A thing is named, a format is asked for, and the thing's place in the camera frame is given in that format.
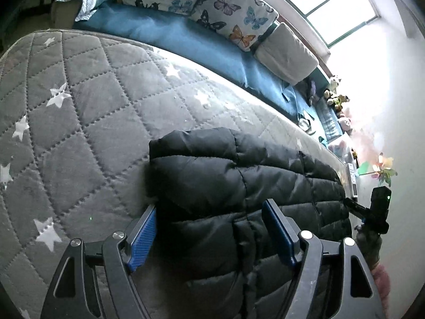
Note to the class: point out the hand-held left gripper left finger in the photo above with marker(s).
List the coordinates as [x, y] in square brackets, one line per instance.
[142, 239]

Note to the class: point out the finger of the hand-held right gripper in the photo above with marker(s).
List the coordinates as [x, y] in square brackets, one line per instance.
[355, 206]

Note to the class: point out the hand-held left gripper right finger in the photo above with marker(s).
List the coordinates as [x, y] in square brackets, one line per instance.
[280, 236]

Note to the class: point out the black puffer jacket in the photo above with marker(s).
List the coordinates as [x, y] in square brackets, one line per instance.
[215, 179]

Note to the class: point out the person's right forearm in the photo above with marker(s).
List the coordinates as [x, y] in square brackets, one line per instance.
[368, 247]

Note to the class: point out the white remote keyboard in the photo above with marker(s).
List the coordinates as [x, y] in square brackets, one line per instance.
[352, 179]

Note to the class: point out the colourful pinwheel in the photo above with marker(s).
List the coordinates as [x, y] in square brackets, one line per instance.
[380, 172]

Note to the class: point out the pink plush toy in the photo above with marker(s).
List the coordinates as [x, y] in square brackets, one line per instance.
[345, 123]

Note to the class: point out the purple folded umbrella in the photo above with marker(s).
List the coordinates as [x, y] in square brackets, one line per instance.
[312, 89]

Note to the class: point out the black and white plush toy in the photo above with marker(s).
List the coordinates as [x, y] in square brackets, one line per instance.
[334, 81]

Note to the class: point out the light blue cloth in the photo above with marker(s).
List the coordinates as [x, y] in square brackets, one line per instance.
[289, 94]

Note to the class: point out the grey quilted star mat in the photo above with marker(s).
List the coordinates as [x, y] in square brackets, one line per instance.
[83, 123]

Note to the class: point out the white pillow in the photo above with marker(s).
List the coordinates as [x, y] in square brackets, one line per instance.
[285, 53]

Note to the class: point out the green framed window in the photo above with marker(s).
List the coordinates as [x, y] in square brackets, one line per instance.
[332, 10]

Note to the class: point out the blue sofa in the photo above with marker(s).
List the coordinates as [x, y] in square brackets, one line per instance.
[186, 40]

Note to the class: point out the light blue knit blanket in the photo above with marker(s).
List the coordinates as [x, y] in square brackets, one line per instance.
[84, 1]

